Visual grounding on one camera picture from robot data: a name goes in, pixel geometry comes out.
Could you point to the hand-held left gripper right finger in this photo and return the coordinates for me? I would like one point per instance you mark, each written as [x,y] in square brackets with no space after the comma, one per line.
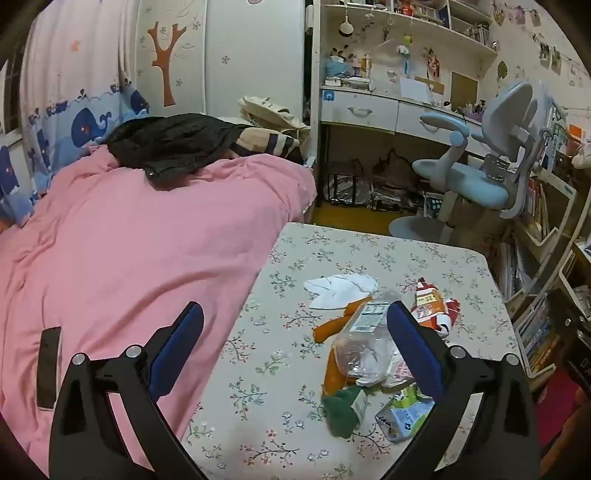
[415,350]

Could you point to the black smartphone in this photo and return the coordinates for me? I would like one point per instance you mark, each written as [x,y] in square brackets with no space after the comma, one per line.
[48,369]

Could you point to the red snack wrapper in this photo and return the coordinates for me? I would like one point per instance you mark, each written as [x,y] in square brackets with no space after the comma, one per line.
[427,300]

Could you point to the white desk with drawers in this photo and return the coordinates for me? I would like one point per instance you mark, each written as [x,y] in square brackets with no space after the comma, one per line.
[360,110]

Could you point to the blue bag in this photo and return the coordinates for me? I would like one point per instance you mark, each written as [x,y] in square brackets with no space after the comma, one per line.
[336,69]

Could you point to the pink blanket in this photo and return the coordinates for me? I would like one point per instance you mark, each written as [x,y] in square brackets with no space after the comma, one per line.
[115,254]

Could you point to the blue grey desk chair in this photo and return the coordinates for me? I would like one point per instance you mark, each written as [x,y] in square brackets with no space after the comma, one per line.
[480,184]

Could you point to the green white drink carton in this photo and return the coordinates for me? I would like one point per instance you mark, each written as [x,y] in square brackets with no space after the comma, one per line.
[401,417]

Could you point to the red cloth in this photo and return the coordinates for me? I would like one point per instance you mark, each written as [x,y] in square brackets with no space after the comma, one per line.
[561,406]

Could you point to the orange peel piece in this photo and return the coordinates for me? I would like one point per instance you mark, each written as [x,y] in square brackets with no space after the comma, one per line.
[330,330]

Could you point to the brown paper bag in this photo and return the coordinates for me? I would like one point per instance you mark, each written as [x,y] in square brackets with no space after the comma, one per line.
[392,168]

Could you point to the brown cork board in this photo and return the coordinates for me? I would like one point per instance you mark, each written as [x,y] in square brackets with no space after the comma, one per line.
[463,90]

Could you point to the clear plastic bag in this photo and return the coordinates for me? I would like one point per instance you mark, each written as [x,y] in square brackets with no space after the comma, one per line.
[364,339]

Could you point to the white wardrobe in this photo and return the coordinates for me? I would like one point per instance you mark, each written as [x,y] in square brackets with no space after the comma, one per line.
[240,46]

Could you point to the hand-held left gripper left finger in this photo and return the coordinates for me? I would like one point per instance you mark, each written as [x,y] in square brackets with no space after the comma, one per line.
[178,350]

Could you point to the white desk hutch shelf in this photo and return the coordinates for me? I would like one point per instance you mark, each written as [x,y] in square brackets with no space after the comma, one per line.
[461,41]

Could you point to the white bookshelf with books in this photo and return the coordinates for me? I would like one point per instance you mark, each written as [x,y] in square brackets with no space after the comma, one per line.
[535,212]

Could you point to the striped pillow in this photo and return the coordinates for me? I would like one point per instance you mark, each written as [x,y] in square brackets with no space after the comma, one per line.
[263,141]

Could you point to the green knitted cloth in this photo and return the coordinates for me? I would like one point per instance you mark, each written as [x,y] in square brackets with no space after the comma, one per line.
[341,415]

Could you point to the beige canvas tote bag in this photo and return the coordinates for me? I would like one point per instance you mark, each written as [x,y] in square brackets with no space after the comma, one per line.
[268,110]

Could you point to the black jacket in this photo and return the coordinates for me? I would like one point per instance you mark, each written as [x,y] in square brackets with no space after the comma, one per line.
[171,143]

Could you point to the orange tree sticker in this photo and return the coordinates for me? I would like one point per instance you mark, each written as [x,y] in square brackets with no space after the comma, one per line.
[164,60]

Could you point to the blue whale print bedding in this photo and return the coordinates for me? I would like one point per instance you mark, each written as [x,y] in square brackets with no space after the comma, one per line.
[87,127]

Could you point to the white paper tissue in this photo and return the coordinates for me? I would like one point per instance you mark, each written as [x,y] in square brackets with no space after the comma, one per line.
[337,288]

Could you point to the pink curtain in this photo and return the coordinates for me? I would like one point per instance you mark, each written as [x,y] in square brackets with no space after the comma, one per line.
[69,60]

